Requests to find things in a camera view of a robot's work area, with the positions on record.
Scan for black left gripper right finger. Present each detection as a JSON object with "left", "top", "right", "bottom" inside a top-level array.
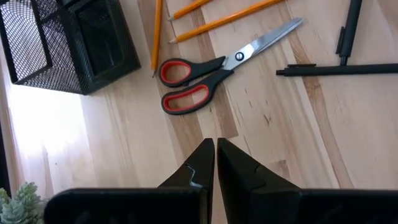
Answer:
[{"left": 216, "top": 138, "right": 398, "bottom": 224}]

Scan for black mesh desk organizer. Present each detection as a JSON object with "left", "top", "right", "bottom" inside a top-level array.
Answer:
[{"left": 0, "top": 0, "right": 142, "bottom": 96}]

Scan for green succulent in pot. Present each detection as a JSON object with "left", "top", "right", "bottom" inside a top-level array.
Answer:
[{"left": 0, "top": 181, "right": 45, "bottom": 224}]

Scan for red and black scissors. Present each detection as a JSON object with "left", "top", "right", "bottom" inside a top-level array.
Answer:
[{"left": 158, "top": 17, "right": 304, "bottom": 116}]

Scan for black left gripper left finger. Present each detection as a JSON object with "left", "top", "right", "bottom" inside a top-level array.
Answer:
[{"left": 44, "top": 138, "right": 215, "bottom": 224}]

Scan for black pen with clip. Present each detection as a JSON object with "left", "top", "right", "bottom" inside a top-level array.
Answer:
[
  {"left": 275, "top": 62, "right": 398, "bottom": 78},
  {"left": 335, "top": 0, "right": 364, "bottom": 67}
]

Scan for yellow pencil with eraser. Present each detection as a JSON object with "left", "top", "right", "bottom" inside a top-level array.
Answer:
[
  {"left": 168, "top": 0, "right": 284, "bottom": 44},
  {"left": 167, "top": 0, "right": 215, "bottom": 22},
  {"left": 150, "top": 0, "right": 164, "bottom": 78}
]

